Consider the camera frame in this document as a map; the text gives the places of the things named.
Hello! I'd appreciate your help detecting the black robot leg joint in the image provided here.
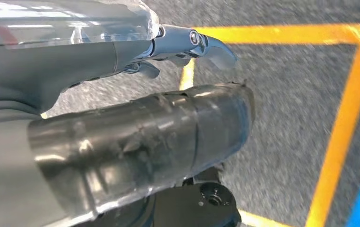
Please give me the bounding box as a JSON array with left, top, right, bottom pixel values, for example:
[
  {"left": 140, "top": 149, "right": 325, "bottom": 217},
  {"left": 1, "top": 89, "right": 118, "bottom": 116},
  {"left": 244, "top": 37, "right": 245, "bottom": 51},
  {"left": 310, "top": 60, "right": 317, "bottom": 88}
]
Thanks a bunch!
[{"left": 98, "top": 166, "right": 242, "bottom": 227}]

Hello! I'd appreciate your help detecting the yellow floor tape marking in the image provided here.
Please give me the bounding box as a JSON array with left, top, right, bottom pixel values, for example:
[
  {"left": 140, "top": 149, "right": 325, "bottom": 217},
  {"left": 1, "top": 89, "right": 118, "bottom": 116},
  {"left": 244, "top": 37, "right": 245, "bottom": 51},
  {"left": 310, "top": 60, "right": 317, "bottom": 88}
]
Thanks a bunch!
[{"left": 179, "top": 22, "right": 360, "bottom": 227}]

